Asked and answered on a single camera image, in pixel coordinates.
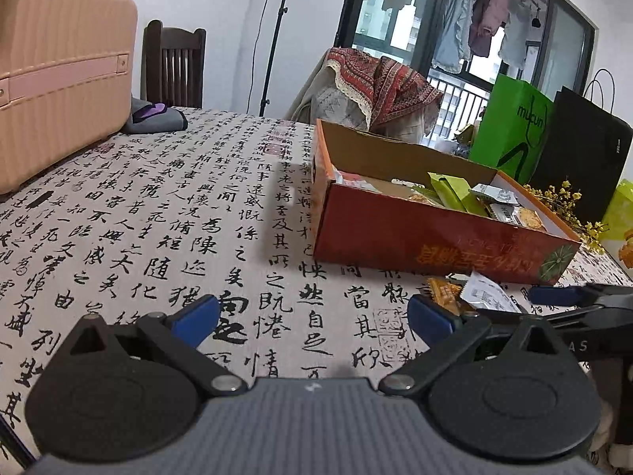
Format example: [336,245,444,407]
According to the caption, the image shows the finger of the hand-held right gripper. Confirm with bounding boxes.
[527,283,633,308]
[476,305,633,330]

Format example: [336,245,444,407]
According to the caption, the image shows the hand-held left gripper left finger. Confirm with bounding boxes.
[66,294,249,397]

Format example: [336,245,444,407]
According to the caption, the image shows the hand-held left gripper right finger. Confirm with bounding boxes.
[378,294,567,397]

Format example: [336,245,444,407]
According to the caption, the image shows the golden biscuit packet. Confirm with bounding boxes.
[428,277,468,316]

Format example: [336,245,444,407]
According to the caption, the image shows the white label snack packet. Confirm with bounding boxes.
[461,271,524,315]

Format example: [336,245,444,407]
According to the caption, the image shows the pile of small snack packets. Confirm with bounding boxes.
[390,178,550,233]

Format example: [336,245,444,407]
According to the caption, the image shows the red cardboard box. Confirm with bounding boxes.
[311,119,582,285]

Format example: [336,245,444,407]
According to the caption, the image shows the long green snack packet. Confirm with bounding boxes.
[461,193,490,217]
[428,172,470,213]

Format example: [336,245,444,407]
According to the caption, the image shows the red-edged cartoon snack bag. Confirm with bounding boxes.
[332,171,391,194]

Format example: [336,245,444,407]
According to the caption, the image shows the yellow-green gift bag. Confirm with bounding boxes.
[601,179,633,273]

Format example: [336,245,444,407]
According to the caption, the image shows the yellow flower branch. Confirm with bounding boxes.
[523,180,611,255]

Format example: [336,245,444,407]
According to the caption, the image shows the black paper bag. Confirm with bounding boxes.
[527,68,633,209]

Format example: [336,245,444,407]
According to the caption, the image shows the green paper bag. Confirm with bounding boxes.
[469,73,555,186]

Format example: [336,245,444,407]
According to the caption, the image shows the grey purple cloth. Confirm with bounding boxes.
[121,99,188,134]

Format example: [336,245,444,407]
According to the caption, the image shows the dark wooden chair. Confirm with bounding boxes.
[141,20,207,110]

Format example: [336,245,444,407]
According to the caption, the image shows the white hanging garment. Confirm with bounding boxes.
[497,0,540,70]

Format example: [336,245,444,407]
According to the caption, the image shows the pink ribbed suitcase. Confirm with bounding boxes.
[0,0,138,195]

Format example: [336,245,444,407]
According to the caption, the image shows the light blue hanging shirt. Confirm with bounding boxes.
[431,0,478,74]

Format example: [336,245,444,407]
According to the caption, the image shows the pink hanging garment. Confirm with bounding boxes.
[467,0,510,57]

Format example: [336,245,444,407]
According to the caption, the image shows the studio lamp on stand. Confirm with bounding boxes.
[257,0,298,117]

